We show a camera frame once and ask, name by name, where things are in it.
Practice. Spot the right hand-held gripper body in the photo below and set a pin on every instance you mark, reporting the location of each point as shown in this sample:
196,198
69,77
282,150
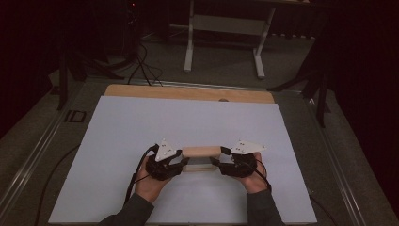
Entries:
241,166

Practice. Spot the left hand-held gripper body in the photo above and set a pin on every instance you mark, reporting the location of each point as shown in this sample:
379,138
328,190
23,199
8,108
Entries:
163,166

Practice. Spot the wooden picture frame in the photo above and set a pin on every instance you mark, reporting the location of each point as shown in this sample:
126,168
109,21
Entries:
200,151

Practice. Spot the person's right hand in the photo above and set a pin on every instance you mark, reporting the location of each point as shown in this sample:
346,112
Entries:
257,183

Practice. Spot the person's left hand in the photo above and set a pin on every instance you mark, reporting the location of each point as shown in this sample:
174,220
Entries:
150,188

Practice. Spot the white table sheet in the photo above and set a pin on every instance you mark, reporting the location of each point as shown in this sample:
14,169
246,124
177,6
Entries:
194,116

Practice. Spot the black floor plate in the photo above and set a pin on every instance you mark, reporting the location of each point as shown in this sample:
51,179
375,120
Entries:
75,116

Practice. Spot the black metal stand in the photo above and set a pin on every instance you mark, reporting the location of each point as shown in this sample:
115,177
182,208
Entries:
64,78
321,94

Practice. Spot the white metal stand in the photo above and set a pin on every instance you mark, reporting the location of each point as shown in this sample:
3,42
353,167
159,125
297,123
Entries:
226,25

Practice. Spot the aluminium floor rail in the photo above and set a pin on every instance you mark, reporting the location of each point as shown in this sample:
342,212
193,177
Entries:
31,163
338,163
219,86

